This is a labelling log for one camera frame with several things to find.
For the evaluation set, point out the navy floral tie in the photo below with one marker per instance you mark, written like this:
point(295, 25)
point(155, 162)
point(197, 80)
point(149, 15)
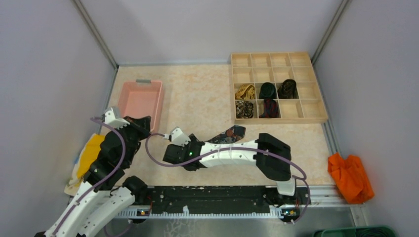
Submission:
point(231, 135)

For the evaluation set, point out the pink plastic basket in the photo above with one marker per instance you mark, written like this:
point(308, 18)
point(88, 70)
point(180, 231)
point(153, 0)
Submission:
point(142, 98)

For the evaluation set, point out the black brown floral rolled tie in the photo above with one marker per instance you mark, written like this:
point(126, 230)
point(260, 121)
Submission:
point(244, 109)

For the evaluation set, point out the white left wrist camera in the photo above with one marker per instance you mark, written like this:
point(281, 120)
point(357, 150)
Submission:
point(113, 118)

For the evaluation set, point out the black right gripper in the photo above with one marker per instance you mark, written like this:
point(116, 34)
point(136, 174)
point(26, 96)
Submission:
point(193, 138)

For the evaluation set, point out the green bin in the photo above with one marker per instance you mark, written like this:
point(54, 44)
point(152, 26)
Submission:
point(367, 231)

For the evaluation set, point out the yellow patterned rolled tie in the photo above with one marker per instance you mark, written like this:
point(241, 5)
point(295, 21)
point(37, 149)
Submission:
point(245, 92)

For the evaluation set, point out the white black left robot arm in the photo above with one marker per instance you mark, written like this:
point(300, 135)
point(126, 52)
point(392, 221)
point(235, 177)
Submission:
point(82, 217)

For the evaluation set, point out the red navy rolled tie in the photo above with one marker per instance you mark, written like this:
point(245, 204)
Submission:
point(270, 109)

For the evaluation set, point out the yellow cloth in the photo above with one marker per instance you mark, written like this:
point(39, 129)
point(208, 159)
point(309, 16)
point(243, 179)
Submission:
point(89, 154)

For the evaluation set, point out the dark green rolled tie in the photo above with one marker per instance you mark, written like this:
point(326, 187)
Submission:
point(267, 91)

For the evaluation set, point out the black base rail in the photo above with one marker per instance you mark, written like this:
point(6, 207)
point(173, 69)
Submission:
point(218, 199)

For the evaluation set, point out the dark brown rolled tie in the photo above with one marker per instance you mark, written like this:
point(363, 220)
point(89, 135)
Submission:
point(287, 89)

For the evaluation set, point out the wooden compartment organizer box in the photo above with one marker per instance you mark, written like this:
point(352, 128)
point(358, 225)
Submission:
point(275, 67)

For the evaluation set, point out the orange cloth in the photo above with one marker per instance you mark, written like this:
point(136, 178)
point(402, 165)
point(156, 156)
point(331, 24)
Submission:
point(350, 178)

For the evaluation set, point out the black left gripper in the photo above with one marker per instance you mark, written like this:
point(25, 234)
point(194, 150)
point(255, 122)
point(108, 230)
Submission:
point(143, 125)

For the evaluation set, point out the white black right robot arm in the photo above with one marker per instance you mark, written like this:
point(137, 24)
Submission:
point(270, 155)

